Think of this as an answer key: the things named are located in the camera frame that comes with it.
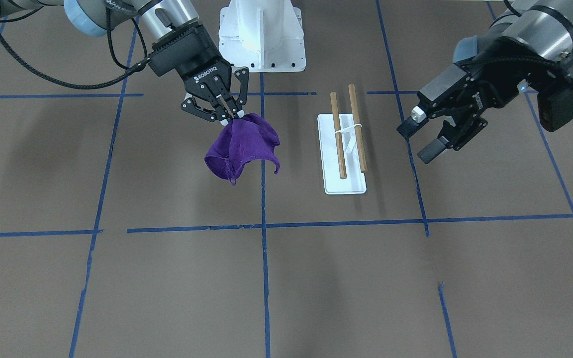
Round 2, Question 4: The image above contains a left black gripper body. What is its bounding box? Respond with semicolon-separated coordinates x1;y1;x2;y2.
418;39;541;128

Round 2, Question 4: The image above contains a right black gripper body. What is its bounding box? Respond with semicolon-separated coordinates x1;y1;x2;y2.
149;23;232;100

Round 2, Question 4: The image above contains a purple towel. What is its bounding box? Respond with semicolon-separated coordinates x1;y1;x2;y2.
204;113;281;186

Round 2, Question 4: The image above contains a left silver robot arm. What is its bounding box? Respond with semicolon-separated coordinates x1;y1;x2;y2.
397;0;573;164

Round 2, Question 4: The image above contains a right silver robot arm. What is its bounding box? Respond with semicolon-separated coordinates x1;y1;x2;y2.
0;0;249;125

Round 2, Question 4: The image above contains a rear wooden rack rod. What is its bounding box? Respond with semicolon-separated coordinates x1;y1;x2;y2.
348;84;368;173

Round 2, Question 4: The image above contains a wooden rack rod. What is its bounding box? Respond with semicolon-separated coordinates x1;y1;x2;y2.
348;84;368;173
330;91;347;179

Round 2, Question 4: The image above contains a white towel rack base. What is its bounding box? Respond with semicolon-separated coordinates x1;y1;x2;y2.
317;113;368;195

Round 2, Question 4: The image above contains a front wooden rack rod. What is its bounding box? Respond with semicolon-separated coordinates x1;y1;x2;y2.
330;91;347;179

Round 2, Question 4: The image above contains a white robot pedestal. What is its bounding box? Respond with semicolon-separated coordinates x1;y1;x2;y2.
218;0;307;73

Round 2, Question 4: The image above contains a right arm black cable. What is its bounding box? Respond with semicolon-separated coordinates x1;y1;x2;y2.
0;0;168;91

